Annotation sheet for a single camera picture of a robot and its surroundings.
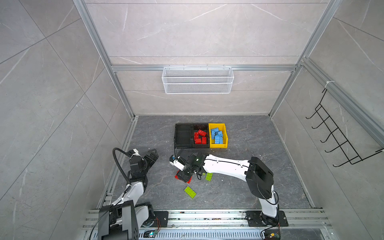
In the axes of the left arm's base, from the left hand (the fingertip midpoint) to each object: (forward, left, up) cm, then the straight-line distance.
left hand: (151, 150), depth 88 cm
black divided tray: (+20, -19, -13) cm, 31 cm away
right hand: (-13, -18, -5) cm, 23 cm away
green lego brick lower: (-14, -34, -10) cm, 38 cm away
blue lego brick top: (+17, -41, -4) cm, 44 cm away
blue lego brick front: (+11, -42, -6) cm, 44 cm away
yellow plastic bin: (+21, -47, -5) cm, 51 cm away
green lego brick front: (-22, -22, -8) cm, 33 cm away
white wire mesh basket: (+43, -30, +20) cm, 56 cm away
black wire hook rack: (-15, -89, +25) cm, 94 cm away
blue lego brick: (+16, -45, -5) cm, 48 cm away
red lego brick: (+11, -33, -7) cm, 36 cm away
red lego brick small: (+11, -28, -7) cm, 31 cm away
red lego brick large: (+19, -32, -8) cm, 38 cm away
